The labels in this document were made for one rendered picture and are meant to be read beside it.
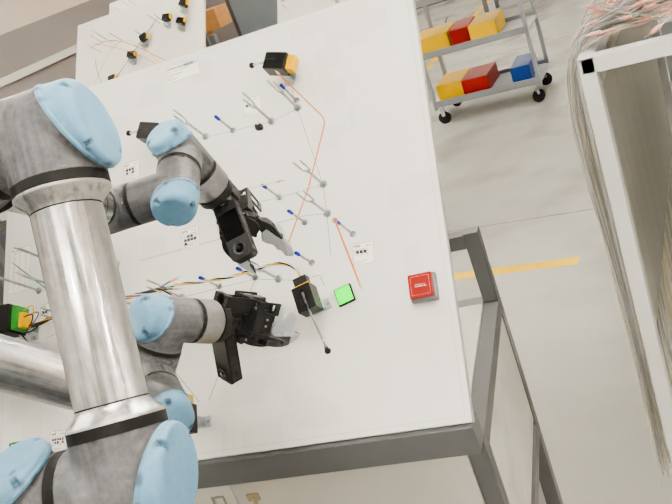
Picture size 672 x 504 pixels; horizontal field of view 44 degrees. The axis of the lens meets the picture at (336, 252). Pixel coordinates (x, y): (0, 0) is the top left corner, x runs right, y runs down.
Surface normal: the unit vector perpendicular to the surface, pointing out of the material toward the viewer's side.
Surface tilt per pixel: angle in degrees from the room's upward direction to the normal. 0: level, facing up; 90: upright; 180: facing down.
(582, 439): 0
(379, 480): 90
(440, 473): 90
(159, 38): 50
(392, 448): 90
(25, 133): 61
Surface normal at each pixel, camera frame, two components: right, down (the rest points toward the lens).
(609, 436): -0.33, -0.87
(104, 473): -0.13, -0.09
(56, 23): 0.87, -0.14
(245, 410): -0.39, -0.27
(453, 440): -0.22, 0.45
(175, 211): 0.07, 0.69
